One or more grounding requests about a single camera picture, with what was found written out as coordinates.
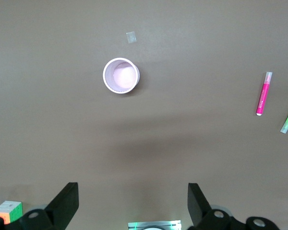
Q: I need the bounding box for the clear tape piece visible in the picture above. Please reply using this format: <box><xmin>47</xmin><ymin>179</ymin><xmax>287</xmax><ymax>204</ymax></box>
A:
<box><xmin>126</xmin><ymin>31</ymin><xmax>137</xmax><ymax>45</ymax></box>

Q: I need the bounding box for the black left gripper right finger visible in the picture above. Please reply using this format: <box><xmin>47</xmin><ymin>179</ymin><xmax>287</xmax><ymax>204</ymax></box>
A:
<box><xmin>187</xmin><ymin>183</ymin><xmax>279</xmax><ymax>230</ymax></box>

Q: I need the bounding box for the pink highlighter marker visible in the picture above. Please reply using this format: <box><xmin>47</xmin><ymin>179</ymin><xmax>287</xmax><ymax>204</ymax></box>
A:
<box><xmin>255</xmin><ymin>71</ymin><xmax>273</xmax><ymax>116</ymax></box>

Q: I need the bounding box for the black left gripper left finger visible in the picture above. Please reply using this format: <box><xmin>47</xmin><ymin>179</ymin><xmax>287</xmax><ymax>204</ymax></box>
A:
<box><xmin>0</xmin><ymin>182</ymin><xmax>79</xmax><ymax>230</ymax></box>

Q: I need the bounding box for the multicolour puzzle cube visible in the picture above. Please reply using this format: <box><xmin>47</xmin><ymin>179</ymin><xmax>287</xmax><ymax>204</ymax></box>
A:
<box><xmin>0</xmin><ymin>200</ymin><xmax>23</xmax><ymax>225</ymax></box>

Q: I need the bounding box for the aluminium left arm base plate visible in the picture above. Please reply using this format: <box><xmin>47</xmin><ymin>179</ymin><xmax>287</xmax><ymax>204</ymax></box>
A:
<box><xmin>128</xmin><ymin>219</ymin><xmax>182</xmax><ymax>230</ymax></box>

